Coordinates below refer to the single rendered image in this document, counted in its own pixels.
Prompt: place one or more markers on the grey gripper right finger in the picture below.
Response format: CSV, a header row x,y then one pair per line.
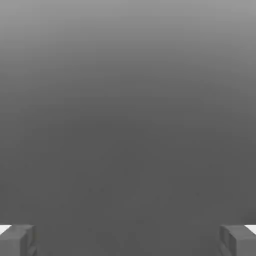
x,y
242,243

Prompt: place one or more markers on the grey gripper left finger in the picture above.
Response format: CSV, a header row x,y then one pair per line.
x,y
16,242

